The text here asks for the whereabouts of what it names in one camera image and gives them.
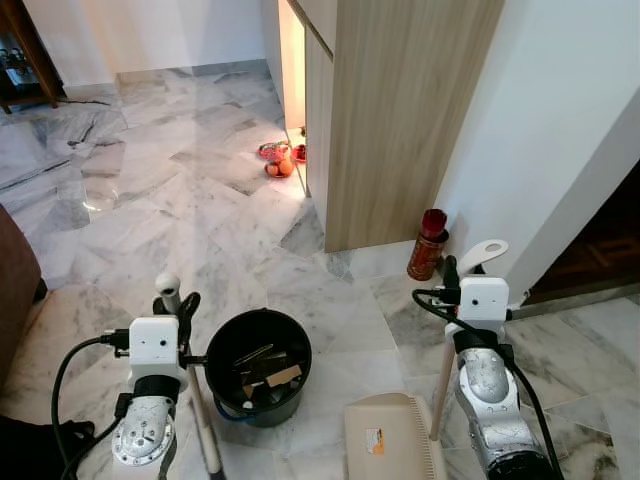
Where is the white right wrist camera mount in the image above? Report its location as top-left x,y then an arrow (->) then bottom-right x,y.
457,277 -> 512,343

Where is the dark wooden display cabinet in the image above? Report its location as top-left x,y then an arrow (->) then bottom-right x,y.
0,0 -> 67,113

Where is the light wooden cabinet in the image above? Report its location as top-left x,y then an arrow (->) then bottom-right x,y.
278,0 -> 506,254

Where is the black bag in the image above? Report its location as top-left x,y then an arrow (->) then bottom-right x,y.
0,413 -> 98,480

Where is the beige long-handled dustpan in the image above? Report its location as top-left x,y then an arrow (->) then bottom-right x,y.
343,238 -> 511,480

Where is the brown cardboard scrap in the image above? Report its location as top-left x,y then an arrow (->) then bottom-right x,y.
266,364 -> 304,391

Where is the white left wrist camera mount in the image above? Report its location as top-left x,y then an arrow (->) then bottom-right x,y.
127,316 -> 190,393

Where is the brown bottle with red cap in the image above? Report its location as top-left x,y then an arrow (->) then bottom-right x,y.
407,208 -> 449,283

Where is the beige broom with purple bristles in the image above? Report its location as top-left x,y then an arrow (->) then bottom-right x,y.
155,272 -> 226,480

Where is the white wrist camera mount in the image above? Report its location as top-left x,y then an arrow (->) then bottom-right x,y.
457,277 -> 512,343
127,316 -> 190,393

